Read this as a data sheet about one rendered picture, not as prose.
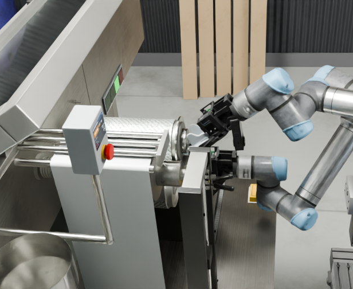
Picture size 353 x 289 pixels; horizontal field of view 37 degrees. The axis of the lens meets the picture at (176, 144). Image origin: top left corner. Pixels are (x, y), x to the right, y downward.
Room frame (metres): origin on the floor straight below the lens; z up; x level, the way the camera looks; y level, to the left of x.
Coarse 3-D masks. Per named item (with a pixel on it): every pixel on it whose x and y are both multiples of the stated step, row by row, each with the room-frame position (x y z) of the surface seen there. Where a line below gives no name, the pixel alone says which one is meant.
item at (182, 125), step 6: (174, 126) 1.27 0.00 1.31; (180, 126) 1.26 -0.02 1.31; (174, 132) 1.25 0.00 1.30; (180, 132) 1.25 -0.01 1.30; (174, 138) 1.23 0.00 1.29; (180, 138) 1.24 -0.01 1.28; (174, 144) 1.22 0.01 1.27; (180, 144) 1.23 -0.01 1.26; (174, 150) 1.22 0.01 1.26; (180, 150) 1.22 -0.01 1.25; (174, 156) 1.22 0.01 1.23; (180, 156) 1.22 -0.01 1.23
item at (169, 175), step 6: (168, 162) 1.03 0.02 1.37; (174, 162) 1.03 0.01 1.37; (180, 162) 1.02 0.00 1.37; (156, 168) 1.01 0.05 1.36; (162, 168) 1.02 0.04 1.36; (168, 168) 1.01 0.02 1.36; (174, 168) 1.01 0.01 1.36; (180, 168) 1.01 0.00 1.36; (156, 174) 1.00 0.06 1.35; (162, 174) 1.00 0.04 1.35; (168, 174) 1.00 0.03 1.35; (174, 174) 0.99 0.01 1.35; (180, 174) 1.00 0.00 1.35; (156, 180) 1.00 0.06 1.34; (162, 180) 1.00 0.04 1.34; (168, 180) 0.99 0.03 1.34; (174, 180) 0.99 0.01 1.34; (180, 180) 1.00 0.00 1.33; (174, 186) 1.00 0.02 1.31; (180, 186) 1.00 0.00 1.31
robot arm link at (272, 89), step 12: (276, 72) 1.18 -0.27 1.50; (252, 84) 1.20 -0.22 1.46; (264, 84) 1.17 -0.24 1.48; (276, 84) 1.16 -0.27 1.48; (288, 84) 1.16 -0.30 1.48; (252, 96) 1.17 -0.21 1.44; (264, 96) 1.16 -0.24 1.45; (276, 96) 1.15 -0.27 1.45; (288, 96) 1.16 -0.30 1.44; (264, 108) 1.17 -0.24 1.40
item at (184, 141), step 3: (183, 129) 1.28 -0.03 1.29; (186, 129) 1.28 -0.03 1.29; (183, 132) 1.26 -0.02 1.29; (186, 132) 1.26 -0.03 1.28; (183, 135) 1.25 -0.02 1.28; (186, 135) 1.26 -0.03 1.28; (183, 138) 1.24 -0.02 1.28; (186, 138) 1.25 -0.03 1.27; (183, 141) 1.24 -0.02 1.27; (186, 141) 1.25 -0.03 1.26; (183, 144) 1.23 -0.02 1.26; (186, 144) 1.25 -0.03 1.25; (183, 147) 1.23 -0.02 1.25; (186, 147) 1.24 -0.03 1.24; (183, 150) 1.23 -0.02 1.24; (186, 150) 1.24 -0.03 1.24; (186, 153) 1.24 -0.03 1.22
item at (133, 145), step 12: (36, 132) 1.10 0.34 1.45; (48, 132) 1.09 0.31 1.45; (60, 132) 1.08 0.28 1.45; (108, 132) 1.06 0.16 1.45; (120, 132) 1.05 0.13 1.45; (132, 132) 1.04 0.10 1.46; (144, 132) 1.04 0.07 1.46; (156, 132) 1.04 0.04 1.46; (168, 132) 1.04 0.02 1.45; (24, 144) 1.04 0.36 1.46; (60, 144) 1.05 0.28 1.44; (120, 144) 1.01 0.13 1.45; (132, 144) 1.00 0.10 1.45; (144, 144) 1.00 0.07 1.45; (156, 144) 0.99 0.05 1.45; (168, 144) 1.02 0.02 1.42; (60, 156) 1.00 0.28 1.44; (120, 156) 0.98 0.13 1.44; (132, 156) 0.98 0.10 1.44; (144, 156) 0.96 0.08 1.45; (156, 156) 0.95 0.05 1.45
